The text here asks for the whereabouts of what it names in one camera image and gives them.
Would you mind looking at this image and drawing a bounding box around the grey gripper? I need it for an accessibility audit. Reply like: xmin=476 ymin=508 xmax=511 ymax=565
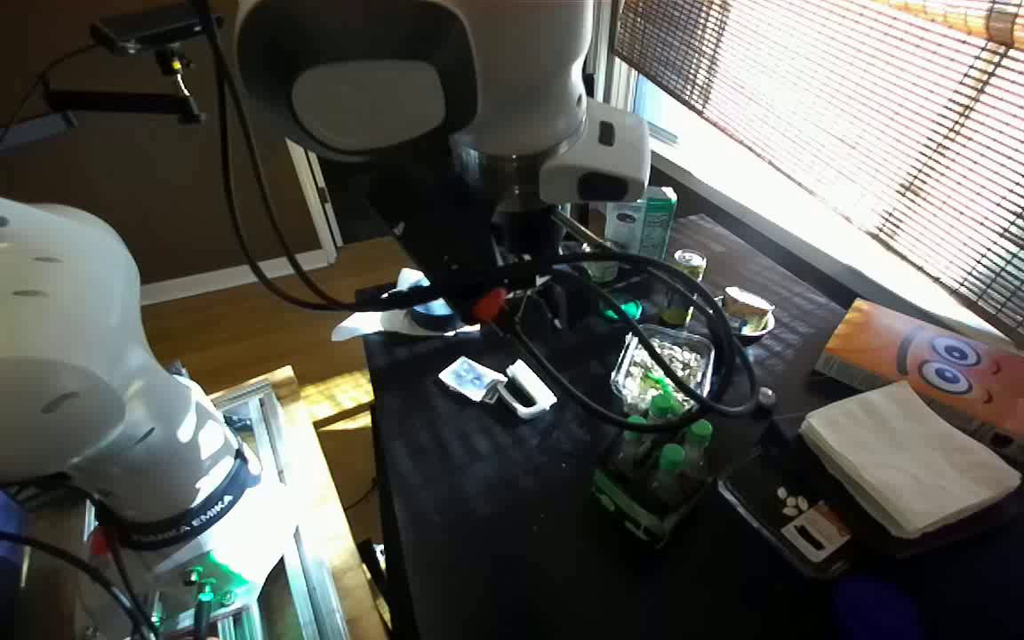
xmin=485 ymin=191 xmax=573 ymax=296

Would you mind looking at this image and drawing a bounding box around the white and green carton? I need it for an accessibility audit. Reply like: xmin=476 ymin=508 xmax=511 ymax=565
xmin=605 ymin=180 xmax=682 ymax=262

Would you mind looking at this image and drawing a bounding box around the blue playing card pack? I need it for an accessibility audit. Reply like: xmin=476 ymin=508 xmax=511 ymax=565
xmin=432 ymin=351 xmax=503 ymax=404

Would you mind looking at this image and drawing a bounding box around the clear container with white pieces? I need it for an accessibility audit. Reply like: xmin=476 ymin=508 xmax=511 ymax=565
xmin=609 ymin=320 xmax=719 ymax=412

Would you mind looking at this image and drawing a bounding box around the green capped bottle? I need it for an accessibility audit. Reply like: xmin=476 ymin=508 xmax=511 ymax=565
xmin=616 ymin=428 xmax=654 ymax=492
xmin=682 ymin=415 xmax=719 ymax=477
xmin=644 ymin=386 xmax=682 ymax=448
xmin=649 ymin=441 xmax=693 ymax=508

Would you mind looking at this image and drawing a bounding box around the white cup on saucer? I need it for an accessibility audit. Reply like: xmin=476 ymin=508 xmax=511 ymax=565
xmin=719 ymin=284 xmax=779 ymax=340

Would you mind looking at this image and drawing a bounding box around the black bottle rack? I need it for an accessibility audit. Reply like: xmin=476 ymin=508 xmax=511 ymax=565
xmin=590 ymin=441 xmax=719 ymax=550

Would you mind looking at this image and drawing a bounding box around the black scale with white label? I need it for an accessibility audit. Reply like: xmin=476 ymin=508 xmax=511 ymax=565
xmin=713 ymin=441 xmax=855 ymax=578

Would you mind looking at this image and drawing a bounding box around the large bamboo window blind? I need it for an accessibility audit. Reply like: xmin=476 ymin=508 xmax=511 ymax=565
xmin=609 ymin=0 xmax=1024 ymax=348

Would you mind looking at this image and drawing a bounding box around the white napkin stack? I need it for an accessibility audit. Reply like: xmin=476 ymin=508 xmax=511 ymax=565
xmin=796 ymin=379 xmax=1024 ymax=545

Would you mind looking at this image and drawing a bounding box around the orange book with eyes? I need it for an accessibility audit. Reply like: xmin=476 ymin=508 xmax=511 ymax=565
xmin=812 ymin=296 xmax=1024 ymax=457

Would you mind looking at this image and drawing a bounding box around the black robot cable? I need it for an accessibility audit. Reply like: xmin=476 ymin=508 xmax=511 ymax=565
xmin=200 ymin=0 xmax=763 ymax=434

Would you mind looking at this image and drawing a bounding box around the black camera on mount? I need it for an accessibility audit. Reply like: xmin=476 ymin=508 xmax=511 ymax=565
xmin=37 ymin=6 xmax=225 ymax=128

